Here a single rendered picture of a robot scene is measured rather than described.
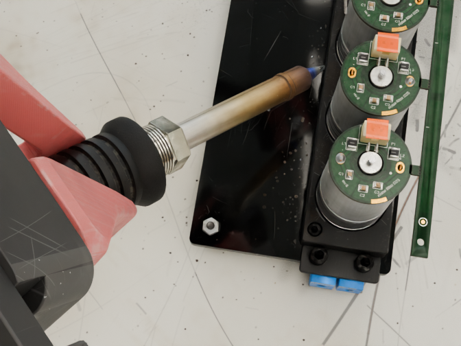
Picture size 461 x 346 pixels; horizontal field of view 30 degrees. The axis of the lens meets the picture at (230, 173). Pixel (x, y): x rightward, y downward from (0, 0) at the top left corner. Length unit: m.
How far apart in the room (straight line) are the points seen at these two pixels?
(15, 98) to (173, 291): 0.14
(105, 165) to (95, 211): 0.06
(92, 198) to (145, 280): 0.15
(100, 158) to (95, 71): 0.13
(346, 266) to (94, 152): 0.12
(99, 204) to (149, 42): 0.18
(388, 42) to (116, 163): 0.10
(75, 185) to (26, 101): 0.04
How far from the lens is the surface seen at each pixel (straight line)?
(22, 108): 0.19
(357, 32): 0.29
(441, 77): 0.28
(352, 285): 0.31
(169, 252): 0.32
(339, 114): 0.29
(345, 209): 0.27
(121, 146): 0.22
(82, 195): 0.16
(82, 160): 0.21
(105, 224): 0.16
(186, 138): 0.23
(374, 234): 0.30
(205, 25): 0.34
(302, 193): 0.31
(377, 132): 0.26
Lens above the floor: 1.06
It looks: 75 degrees down
